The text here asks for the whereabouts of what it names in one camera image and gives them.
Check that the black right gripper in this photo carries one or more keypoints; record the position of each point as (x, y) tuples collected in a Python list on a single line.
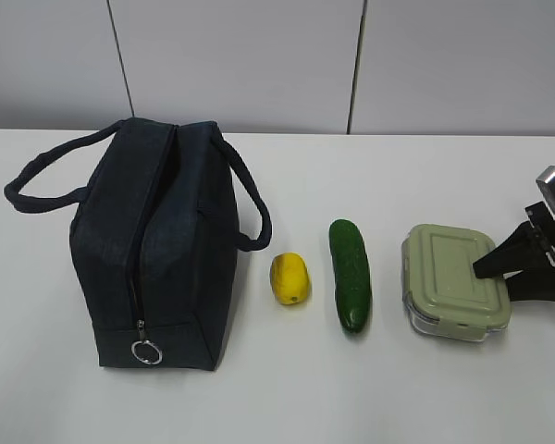
[(530, 249)]

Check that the glass container green lid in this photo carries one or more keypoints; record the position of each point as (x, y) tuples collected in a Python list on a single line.
[(440, 292)]

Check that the green cucumber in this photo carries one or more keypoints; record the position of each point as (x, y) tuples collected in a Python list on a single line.
[(353, 292)]

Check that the dark navy lunch bag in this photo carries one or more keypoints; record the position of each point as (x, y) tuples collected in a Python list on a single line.
[(155, 238)]

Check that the yellow lemon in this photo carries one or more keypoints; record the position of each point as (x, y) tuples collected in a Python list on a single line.
[(289, 279)]

